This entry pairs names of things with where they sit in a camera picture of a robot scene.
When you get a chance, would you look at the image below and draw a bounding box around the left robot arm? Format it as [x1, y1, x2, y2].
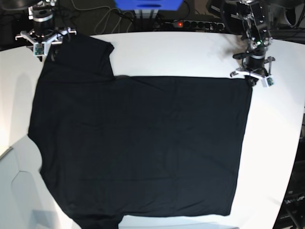
[230, 0, 275, 88]

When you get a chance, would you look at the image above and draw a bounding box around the black T-shirt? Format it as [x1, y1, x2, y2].
[28, 34, 253, 229]

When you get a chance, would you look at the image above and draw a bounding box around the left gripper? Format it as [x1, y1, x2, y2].
[230, 52, 275, 87]

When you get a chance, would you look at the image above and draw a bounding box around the black power strip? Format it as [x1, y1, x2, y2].
[165, 20, 225, 32]

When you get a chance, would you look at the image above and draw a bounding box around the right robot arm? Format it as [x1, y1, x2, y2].
[0, 0, 77, 62]

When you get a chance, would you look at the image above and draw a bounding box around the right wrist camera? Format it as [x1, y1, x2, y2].
[33, 42, 46, 57]

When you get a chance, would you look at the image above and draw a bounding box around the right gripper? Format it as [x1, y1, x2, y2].
[15, 23, 76, 62]

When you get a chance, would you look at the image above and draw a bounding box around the blue plastic box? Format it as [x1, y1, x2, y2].
[114, 0, 183, 11]

